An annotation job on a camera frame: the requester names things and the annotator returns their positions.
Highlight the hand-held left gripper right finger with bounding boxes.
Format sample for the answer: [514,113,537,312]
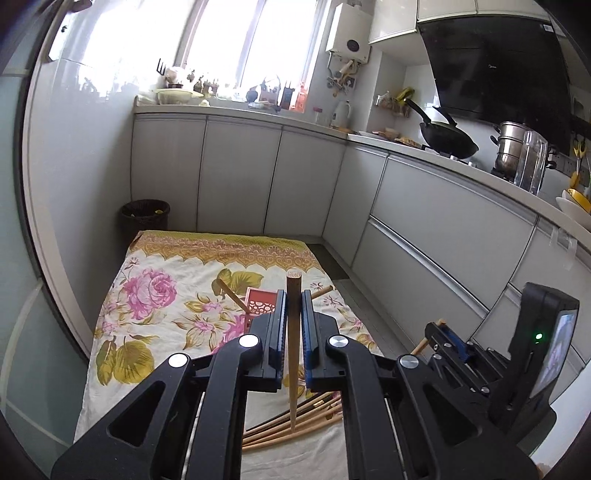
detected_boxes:
[300,290,540,480]

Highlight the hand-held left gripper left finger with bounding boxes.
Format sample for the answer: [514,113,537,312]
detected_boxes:
[51,290,288,480]

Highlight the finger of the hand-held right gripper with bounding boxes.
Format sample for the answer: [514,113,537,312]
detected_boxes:
[424,322,509,403]

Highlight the pink perforated utensil holder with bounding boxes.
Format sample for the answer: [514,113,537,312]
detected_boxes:
[243,287,283,333]

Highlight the floral blanket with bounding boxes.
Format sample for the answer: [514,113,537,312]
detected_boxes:
[74,229,384,480]

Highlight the white bowl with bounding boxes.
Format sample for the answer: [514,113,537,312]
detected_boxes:
[555,196,591,232]

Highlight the white kitchen base cabinets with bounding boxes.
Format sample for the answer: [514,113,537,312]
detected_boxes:
[131,111,591,374]

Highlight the clear plastic pitcher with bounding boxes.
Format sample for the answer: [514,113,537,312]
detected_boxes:
[515,130,550,195]

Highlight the dark wicker waste basket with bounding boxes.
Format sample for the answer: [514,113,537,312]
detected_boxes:
[121,199,171,245]

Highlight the stainless steel pot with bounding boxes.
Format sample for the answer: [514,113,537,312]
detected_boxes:
[490,121,532,175]

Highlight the black wok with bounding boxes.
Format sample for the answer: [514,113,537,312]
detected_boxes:
[404,99,479,160]

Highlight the white kettle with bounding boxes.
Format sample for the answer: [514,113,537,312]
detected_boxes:
[332,100,354,130]

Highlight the black range hood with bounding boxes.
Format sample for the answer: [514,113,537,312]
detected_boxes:
[418,11,574,154]

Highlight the pale yellow basin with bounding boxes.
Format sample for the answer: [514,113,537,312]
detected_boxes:
[156,88,204,106]

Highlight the kitchen window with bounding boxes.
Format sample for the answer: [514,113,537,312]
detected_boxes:
[175,0,324,89]

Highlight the white water heater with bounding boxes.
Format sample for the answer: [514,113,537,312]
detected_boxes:
[325,2,373,64]

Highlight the white upper cabinet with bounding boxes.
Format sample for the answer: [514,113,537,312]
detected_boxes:
[368,0,478,45]

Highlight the wall rack with yellow items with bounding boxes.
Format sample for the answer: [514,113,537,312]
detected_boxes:
[375,88,413,119]

